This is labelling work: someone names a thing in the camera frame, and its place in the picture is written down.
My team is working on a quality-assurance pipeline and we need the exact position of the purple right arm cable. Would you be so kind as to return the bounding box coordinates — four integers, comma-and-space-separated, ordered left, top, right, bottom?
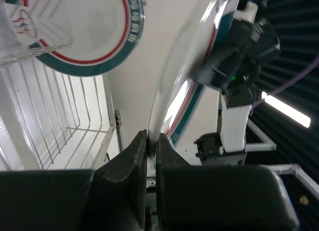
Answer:
249, 56, 319, 117

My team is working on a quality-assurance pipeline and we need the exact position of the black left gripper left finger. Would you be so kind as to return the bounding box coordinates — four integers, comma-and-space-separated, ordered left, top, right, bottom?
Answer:
0, 130, 147, 231

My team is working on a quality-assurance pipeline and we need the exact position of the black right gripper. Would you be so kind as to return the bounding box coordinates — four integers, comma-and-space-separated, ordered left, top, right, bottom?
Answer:
191, 18, 281, 91

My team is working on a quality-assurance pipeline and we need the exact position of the green red rimmed plate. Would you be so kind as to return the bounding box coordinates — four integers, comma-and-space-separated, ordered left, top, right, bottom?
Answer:
0, 0, 145, 76
148, 0, 241, 167

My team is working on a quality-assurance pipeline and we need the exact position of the metal wire dish rack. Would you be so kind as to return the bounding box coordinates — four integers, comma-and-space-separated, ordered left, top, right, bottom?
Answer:
0, 58, 120, 171

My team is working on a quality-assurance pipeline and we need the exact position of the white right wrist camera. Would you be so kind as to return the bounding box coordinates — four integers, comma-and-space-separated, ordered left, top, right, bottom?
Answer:
233, 0, 268, 23

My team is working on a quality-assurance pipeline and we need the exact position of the ceiling light strip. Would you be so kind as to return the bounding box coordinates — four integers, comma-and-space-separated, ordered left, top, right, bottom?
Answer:
261, 91, 311, 128

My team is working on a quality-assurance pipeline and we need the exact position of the aluminium frame rail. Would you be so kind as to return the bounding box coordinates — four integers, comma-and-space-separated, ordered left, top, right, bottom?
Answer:
245, 121, 319, 192

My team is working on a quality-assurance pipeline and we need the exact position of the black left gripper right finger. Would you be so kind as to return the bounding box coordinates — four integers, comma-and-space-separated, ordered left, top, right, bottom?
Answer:
156, 134, 300, 231

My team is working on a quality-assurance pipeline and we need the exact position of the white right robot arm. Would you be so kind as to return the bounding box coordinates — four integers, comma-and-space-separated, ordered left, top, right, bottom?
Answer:
191, 18, 281, 166

